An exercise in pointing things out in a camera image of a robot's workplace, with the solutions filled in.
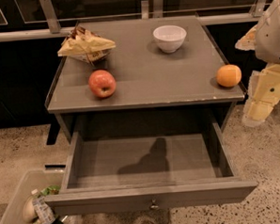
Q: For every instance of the grey drawer cabinet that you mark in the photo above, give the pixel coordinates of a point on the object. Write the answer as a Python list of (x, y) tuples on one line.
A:
[(145, 75)]

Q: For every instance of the metal drawer knob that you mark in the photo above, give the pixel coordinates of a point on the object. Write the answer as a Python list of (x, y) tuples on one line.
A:
[(154, 205)]

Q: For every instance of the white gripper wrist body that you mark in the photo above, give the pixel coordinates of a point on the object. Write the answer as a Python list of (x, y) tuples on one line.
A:
[(272, 36)]

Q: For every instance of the green wrapper in bin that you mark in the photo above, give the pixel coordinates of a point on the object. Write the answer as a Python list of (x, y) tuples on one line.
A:
[(50, 190)]

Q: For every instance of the yellow chip bag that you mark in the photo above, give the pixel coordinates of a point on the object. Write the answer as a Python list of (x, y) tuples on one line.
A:
[(86, 46)]

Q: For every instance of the metal railing frame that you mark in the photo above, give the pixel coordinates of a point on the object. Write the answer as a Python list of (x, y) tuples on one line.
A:
[(34, 19)]

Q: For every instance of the beige round item in bin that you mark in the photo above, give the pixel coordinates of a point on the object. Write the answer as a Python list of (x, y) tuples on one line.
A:
[(29, 214)]

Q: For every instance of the red apple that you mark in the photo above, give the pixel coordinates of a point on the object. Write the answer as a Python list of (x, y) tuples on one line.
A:
[(102, 83)]

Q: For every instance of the clear plastic bin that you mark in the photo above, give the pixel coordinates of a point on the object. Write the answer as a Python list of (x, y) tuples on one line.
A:
[(34, 179)]

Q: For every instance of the open grey top drawer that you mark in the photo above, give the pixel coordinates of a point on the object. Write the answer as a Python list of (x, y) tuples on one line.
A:
[(108, 175)]

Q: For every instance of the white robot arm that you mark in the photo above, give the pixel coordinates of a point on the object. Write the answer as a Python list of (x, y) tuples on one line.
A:
[(264, 86)]

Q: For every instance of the white ceramic bowl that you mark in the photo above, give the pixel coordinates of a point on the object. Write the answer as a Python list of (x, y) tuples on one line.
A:
[(169, 37)]

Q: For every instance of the orange fruit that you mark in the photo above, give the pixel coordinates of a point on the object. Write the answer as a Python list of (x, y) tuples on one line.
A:
[(228, 76)]

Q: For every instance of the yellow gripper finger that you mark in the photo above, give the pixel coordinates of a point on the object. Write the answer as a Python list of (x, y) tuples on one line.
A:
[(263, 95), (248, 41)]

